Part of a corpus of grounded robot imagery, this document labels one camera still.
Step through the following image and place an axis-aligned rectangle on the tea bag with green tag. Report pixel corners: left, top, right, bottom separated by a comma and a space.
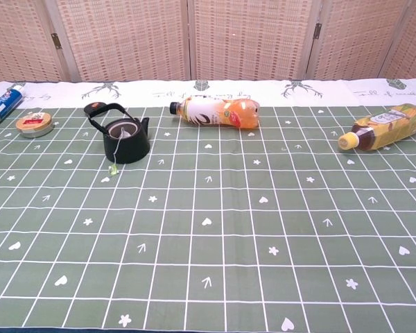
107, 127, 133, 176

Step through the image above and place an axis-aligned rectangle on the yellow label tea bottle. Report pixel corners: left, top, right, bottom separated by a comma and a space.
338, 103, 416, 152

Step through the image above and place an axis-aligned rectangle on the orange drink plastic bottle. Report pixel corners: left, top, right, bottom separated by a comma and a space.
169, 96, 261, 130

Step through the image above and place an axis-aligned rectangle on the green grid tablecloth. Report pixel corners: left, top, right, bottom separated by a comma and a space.
0, 78, 416, 333

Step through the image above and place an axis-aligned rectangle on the woven folding screen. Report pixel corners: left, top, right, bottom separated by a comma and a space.
0, 0, 416, 85

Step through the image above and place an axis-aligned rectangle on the round wooden lidded tin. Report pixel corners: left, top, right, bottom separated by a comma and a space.
15, 112, 53, 139

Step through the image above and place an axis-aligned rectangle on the blue white toothpaste tube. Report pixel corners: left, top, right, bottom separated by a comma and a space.
0, 85, 26, 134

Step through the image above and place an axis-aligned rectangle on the black teapot with handle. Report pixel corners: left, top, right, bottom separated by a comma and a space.
87, 103, 150, 164

